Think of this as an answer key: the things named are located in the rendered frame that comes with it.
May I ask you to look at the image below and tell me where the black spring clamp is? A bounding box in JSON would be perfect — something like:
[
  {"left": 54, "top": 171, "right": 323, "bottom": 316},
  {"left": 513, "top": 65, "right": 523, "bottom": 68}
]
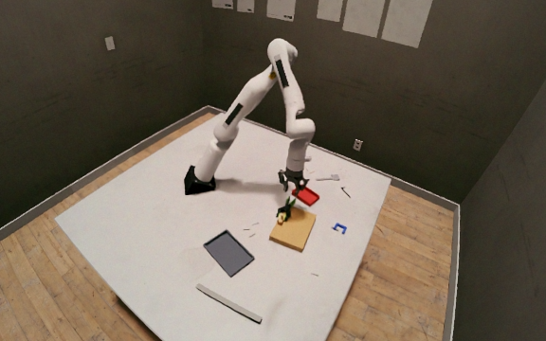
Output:
[{"left": 276, "top": 196, "right": 296, "bottom": 221}]

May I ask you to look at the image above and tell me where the red shallow tray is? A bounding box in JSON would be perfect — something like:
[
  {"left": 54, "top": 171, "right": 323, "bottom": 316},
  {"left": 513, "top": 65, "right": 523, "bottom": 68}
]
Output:
[{"left": 291, "top": 187, "right": 320, "bottom": 207}]

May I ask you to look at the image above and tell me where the grey flat bar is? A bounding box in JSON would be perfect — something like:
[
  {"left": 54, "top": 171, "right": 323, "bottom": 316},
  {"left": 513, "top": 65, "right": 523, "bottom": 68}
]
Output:
[
  {"left": 316, "top": 174, "right": 340, "bottom": 181},
  {"left": 196, "top": 283, "right": 262, "bottom": 324}
]

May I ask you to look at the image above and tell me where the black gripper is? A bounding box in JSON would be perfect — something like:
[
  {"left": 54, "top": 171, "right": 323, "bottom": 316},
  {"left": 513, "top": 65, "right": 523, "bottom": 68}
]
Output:
[{"left": 278, "top": 167, "right": 309, "bottom": 196}]

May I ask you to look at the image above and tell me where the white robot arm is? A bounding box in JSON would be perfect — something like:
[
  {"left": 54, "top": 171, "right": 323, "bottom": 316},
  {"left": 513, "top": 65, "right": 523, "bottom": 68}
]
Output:
[{"left": 194, "top": 39, "right": 315, "bottom": 182}]

